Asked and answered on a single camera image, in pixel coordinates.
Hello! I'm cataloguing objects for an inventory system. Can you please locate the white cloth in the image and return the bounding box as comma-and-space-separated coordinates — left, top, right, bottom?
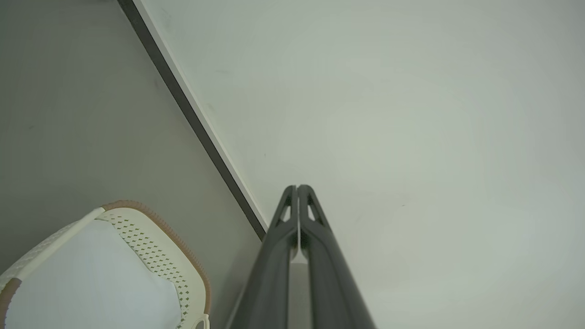
5, 219, 183, 329

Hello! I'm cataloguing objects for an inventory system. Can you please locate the white perforated laundry basket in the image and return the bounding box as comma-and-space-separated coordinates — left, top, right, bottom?
0, 200, 212, 329

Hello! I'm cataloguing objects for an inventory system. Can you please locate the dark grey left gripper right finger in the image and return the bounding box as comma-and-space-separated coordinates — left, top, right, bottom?
298, 185, 377, 329

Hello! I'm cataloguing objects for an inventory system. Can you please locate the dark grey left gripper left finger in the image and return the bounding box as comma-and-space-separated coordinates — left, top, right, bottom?
228, 185, 299, 329

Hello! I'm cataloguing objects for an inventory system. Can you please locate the black and white baseboard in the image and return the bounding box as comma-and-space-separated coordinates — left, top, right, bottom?
117, 0, 269, 241

